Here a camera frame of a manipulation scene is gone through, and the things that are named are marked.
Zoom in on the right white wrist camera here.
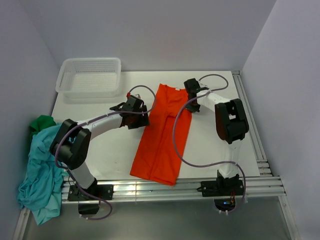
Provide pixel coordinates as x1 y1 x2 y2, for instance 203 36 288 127
199 83 209 91

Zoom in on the green t shirt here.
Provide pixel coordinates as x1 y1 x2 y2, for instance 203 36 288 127
29 115 56 138

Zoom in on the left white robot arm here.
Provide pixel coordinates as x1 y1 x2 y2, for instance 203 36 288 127
49 95 150 200

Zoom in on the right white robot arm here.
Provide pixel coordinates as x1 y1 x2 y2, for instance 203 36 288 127
184 78 249 195

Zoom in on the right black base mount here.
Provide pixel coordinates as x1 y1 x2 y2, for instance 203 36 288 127
196 175 246 215

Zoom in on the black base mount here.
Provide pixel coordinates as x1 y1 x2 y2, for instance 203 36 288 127
67 184 114 217
196 175 246 215

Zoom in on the aluminium rail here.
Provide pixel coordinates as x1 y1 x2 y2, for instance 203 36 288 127
61 174 287 205
231 70 301 240

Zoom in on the right aluminium rail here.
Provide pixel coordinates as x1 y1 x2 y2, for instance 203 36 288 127
231 70 301 240

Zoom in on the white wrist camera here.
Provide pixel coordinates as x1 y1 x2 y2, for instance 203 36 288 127
199 83 209 91
133 94 141 99

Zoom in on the teal t shirt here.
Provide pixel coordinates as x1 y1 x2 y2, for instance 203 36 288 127
17 125 63 226

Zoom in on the white perforated plastic basket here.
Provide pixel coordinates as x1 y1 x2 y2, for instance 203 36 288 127
55 57 122 99

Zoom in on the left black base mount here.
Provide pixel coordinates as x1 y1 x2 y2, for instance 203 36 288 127
67 184 114 217

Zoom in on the orange t shirt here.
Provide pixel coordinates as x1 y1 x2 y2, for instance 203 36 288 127
130 84 192 186

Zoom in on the front aluminium rail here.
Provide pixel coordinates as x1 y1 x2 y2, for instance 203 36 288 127
61 174 287 205

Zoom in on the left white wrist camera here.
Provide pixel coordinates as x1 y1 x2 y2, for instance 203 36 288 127
133 94 141 99

